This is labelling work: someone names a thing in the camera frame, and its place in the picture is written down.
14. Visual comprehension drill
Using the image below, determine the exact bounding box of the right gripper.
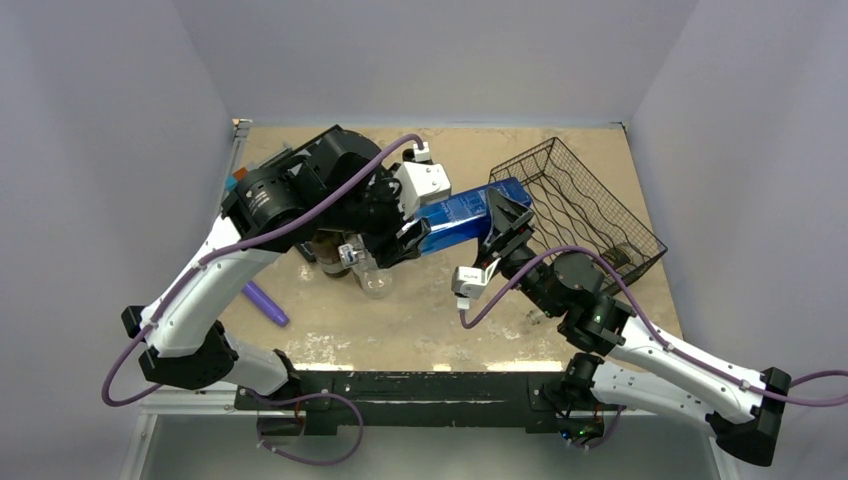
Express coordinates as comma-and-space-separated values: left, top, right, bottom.
472, 186, 561, 318

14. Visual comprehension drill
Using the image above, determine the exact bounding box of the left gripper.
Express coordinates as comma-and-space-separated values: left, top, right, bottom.
322, 166, 432, 269

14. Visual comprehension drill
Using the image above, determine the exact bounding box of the blue square bottle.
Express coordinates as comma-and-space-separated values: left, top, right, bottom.
415, 177, 533, 256

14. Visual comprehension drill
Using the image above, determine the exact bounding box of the clear wine bottle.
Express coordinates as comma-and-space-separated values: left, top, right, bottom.
520, 242, 641, 325

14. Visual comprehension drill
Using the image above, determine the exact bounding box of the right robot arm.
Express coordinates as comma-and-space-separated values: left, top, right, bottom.
474, 187, 791, 467

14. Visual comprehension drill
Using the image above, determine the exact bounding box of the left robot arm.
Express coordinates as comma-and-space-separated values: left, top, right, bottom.
122, 125, 451, 409

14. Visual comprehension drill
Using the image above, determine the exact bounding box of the clear bottle front silver cap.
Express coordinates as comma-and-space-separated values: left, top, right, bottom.
338, 243, 394, 299

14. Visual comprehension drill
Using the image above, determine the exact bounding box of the dark bottle with label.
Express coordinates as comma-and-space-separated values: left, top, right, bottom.
310, 230, 350, 278

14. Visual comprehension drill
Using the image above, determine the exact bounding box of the purple toy microphone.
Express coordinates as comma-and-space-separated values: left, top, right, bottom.
241, 281, 290, 327

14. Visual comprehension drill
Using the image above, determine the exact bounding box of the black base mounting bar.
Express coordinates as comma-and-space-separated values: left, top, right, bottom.
234, 371, 616, 436

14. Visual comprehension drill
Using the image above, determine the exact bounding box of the orange blue marker block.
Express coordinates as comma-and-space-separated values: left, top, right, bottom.
225, 142, 293, 195

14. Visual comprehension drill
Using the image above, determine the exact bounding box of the black wire wine rack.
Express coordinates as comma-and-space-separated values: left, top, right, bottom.
489, 137, 668, 285

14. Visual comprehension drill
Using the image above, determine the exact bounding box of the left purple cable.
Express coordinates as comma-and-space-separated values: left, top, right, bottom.
100, 133, 427, 407

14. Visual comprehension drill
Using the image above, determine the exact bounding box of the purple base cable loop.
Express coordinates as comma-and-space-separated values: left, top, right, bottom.
256, 394, 366, 466

